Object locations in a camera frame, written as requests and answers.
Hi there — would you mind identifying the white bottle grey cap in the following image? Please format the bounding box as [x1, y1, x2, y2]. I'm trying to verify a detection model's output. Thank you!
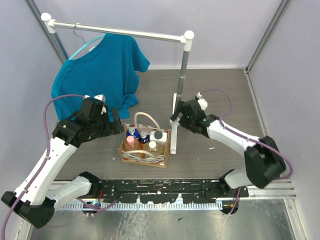
[149, 130, 168, 144]

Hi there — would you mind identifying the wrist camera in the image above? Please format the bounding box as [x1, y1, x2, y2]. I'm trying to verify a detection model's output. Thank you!
[195, 92, 208, 111]
[84, 94, 107, 115]

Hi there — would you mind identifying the pink cap bottle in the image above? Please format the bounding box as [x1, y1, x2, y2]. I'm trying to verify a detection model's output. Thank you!
[124, 135, 141, 152]

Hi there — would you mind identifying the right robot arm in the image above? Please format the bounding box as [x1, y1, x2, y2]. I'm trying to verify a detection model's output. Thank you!
[170, 98, 287, 197]

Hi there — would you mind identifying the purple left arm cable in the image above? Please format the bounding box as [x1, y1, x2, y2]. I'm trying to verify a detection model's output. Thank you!
[0, 94, 118, 240]

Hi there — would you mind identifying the teal t-shirt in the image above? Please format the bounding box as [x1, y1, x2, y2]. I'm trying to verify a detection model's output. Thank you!
[51, 33, 150, 120]

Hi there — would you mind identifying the white cable duct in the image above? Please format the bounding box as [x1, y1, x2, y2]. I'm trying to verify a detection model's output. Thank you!
[54, 201, 223, 211]

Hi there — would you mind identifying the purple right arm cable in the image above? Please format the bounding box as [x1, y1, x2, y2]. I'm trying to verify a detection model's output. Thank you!
[201, 88, 294, 218]

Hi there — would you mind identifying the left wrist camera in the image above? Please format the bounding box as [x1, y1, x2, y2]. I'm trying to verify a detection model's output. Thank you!
[84, 94, 107, 115]

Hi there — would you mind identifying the light blue clothes hanger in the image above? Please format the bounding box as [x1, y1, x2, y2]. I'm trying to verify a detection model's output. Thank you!
[68, 22, 104, 60]

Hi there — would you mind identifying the clear bottle white cap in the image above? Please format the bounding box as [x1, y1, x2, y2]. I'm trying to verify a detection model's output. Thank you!
[143, 141, 165, 156]

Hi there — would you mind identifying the burlap canvas bag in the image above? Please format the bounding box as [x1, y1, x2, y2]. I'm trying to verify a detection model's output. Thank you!
[118, 111, 171, 168]

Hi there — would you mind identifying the white metal clothes rack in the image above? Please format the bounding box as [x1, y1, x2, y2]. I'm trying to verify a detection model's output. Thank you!
[40, 12, 195, 155]

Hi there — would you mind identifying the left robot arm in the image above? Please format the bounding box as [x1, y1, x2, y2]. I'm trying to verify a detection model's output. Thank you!
[1, 94, 124, 229]

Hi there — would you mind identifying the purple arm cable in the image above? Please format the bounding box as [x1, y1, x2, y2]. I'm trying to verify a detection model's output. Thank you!
[201, 88, 294, 218]
[0, 94, 118, 240]

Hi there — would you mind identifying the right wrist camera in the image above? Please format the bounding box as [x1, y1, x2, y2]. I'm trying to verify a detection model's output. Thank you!
[195, 92, 208, 111]

